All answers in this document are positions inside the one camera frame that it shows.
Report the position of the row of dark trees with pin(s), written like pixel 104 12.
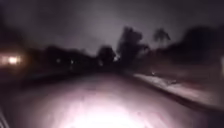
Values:
pixel 131 46

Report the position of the grey paved road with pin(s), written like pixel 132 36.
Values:
pixel 100 96

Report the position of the pale roadside verge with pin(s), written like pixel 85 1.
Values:
pixel 173 87

